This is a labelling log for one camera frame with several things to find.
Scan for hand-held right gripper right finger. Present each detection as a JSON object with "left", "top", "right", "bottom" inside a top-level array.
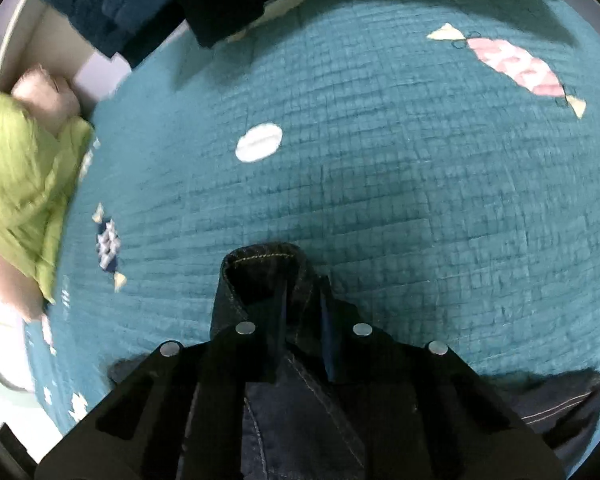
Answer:
[{"left": 324, "top": 323, "right": 567, "bottom": 480}]

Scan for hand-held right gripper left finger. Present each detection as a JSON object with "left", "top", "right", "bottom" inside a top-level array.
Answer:
[{"left": 35, "top": 321, "right": 287, "bottom": 480}]

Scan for dark blue denim jeans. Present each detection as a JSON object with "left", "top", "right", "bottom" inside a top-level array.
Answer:
[{"left": 107, "top": 242, "right": 600, "bottom": 480}]

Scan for teal candy print bedspread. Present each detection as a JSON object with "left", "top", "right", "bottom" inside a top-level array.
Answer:
[{"left": 25, "top": 0, "right": 600, "bottom": 480}]

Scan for green quilt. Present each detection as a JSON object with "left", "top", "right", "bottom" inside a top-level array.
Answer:
[{"left": 0, "top": 94, "right": 97, "bottom": 302}]

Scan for plush toy in green cloth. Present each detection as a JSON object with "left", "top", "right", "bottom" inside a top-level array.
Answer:
[{"left": 0, "top": 66, "right": 83, "bottom": 323}]

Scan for white headboard shelf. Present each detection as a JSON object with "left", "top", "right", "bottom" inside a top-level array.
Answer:
[{"left": 0, "top": 0, "right": 133, "bottom": 113}]

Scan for navy puffer jacket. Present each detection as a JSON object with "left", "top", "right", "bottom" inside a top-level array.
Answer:
[{"left": 20, "top": 0, "right": 281, "bottom": 61}]

